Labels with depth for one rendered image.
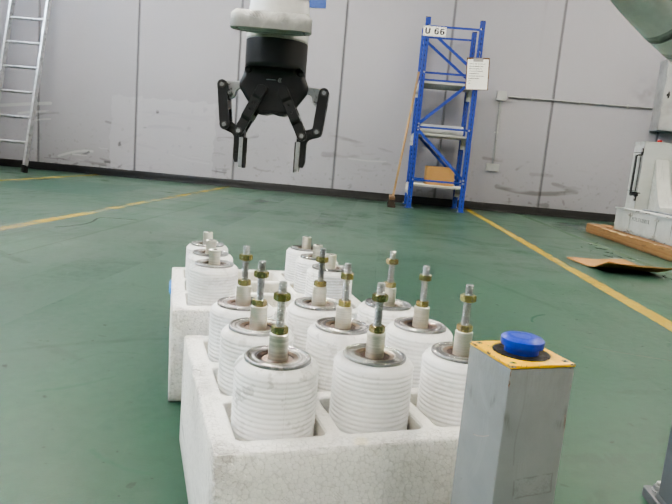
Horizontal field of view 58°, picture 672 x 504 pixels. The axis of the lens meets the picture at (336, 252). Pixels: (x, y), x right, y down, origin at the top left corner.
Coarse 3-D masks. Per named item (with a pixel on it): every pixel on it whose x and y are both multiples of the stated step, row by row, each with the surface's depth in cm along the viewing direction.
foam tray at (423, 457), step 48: (192, 336) 95; (192, 384) 81; (192, 432) 79; (336, 432) 67; (384, 432) 68; (432, 432) 69; (192, 480) 77; (240, 480) 61; (288, 480) 62; (336, 480) 64; (384, 480) 66; (432, 480) 68
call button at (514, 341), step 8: (504, 336) 57; (512, 336) 56; (520, 336) 57; (528, 336) 57; (536, 336) 57; (504, 344) 56; (512, 344) 55; (520, 344) 55; (528, 344) 55; (536, 344) 55; (544, 344) 56; (512, 352) 56; (520, 352) 55; (528, 352) 55; (536, 352) 56
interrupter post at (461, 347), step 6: (456, 330) 75; (456, 336) 75; (462, 336) 74; (468, 336) 74; (456, 342) 75; (462, 342) 74; (468, 342) 74; (456, 348) 75; (462, 348) 74; (468, 348) 74; (456, 354) 75; (462, 354) 74; (468, 354) 75
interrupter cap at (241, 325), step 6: (240, 318) 81; (246, 318) 82; (234, 324) 79; (240, 324) 79; (246, 324) 80; (270, 324) 80; (234, 330) 76; (240, 330) 76; (246, 330) 76; (252, 330) 76; (258, 330) 78; (264, 330) 78; (270, 330) 77; (258, 336) 75; (264, 336) 75
